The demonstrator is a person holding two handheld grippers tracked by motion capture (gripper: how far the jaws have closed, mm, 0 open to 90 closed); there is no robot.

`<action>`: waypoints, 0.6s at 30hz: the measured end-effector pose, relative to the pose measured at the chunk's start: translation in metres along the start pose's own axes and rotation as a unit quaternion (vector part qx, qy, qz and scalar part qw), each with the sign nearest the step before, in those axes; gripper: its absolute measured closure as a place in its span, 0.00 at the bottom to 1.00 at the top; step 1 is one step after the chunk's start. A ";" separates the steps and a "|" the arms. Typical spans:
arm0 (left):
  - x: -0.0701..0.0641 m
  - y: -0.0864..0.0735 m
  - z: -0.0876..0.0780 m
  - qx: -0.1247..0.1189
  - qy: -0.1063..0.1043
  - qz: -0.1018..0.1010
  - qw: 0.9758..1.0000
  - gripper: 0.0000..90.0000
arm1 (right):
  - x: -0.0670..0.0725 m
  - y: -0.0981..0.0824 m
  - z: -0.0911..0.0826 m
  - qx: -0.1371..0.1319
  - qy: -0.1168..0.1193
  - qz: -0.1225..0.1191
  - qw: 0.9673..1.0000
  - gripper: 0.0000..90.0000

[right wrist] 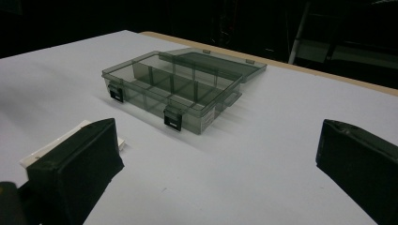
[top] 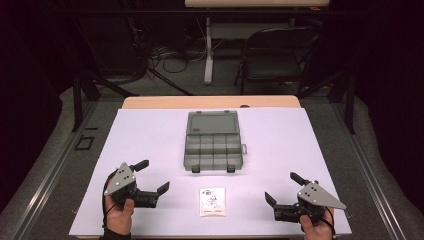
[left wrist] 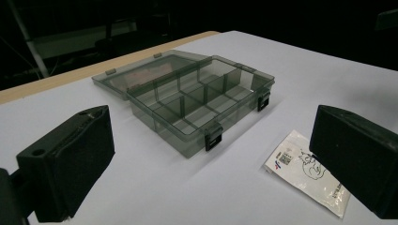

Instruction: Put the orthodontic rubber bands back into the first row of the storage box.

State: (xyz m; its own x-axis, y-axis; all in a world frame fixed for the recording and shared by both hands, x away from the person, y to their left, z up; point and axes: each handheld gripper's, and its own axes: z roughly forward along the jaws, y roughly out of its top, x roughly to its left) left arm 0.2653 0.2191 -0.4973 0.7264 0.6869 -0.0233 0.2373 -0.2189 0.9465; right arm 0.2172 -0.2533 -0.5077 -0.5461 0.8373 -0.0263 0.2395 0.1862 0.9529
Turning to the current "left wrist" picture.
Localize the grey transparent compartment box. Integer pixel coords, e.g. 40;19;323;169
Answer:
91;49;276;159

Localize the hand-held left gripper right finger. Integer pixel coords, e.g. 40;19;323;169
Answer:
309;104;398;220

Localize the grey metal stand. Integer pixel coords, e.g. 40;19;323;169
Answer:
7;0;51;79

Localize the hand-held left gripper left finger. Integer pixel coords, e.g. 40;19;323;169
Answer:
16;104;116;223

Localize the white printed packet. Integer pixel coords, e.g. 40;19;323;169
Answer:
263;129;351;219

